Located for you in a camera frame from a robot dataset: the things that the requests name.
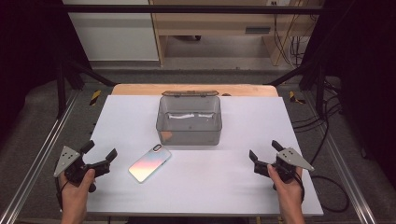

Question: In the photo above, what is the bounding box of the black floor cable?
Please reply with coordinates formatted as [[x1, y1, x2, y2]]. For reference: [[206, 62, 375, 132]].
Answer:
[[291, 78, 350, 215]]

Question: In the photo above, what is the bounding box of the wooden desk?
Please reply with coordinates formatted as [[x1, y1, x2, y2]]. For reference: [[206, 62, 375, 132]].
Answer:
[[148, 0, 325, 67]]

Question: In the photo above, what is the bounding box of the white cabinet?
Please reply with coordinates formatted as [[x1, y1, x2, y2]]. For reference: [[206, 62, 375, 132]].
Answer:
[[62, 0, 160, 63]]

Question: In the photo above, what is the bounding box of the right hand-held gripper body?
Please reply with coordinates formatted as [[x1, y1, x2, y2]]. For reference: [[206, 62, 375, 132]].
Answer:
[[253, 147, 315, 190]]

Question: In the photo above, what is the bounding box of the iridescent phone case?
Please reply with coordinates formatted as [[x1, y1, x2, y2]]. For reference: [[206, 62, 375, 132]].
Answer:
[[127, 143, 173, 184]]

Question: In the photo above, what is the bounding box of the person's left hand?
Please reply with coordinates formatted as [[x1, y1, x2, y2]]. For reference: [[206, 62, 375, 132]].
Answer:
[[58, 168, 97, 209]]

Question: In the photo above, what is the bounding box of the transparent grey storage box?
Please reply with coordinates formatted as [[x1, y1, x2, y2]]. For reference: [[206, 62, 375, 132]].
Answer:
[[155, 90, 223, 147]]

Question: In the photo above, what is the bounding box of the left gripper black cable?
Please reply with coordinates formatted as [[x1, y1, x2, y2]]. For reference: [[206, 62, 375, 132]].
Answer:
[[54, 177, 70, 211]]

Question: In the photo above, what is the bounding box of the aluminium rail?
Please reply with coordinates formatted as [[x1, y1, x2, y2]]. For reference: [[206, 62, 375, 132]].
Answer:
[[0, 89, 79, 224], [302, 91, 378, 224]]

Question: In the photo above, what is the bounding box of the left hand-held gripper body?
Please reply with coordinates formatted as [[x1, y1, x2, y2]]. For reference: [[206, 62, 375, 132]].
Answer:
[[53, 145, 111, 193]]

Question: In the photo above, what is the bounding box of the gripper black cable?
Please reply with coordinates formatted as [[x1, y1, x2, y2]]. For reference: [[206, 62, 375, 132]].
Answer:
[[54, 177, 70, 211], [291, 170, 306, 204]]

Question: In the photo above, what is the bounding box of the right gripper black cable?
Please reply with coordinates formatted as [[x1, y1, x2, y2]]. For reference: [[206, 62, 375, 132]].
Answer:
[[291, 170, 306, 204]]

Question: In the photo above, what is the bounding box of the person's right hand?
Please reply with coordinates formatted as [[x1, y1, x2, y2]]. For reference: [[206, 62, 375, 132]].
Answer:
[[266, 163, 304, 209]]

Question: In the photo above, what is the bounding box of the yellow black tape marker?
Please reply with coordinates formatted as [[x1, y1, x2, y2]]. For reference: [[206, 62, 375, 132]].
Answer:
[[89, 90, 103, 107], [289, 90, 306, 105]]

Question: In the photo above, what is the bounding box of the black horizontal frame bar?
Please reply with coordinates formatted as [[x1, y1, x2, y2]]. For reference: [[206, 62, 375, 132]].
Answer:
[[61, 4, 326, 15]]

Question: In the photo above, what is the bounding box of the black metal stand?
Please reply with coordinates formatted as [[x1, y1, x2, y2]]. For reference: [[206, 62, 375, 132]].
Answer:
[[266, 59, 329, 117], [55, 58, 117, 119]]

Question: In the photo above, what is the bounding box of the white board mat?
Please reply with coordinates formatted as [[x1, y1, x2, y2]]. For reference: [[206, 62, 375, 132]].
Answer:
[[85, 94, 325, 217]]

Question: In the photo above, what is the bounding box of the hanging cables bundle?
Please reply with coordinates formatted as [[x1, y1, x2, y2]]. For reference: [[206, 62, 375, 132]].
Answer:
[[272, 13, 311, 68]]

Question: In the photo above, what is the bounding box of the wooden table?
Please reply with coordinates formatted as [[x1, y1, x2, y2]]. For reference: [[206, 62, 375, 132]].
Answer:
[[110, 83, 279, 98]]

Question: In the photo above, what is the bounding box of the black curtain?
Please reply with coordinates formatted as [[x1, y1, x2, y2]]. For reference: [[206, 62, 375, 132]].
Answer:
[[0, 0, 92, 139], [303, 0, 396, 183]]

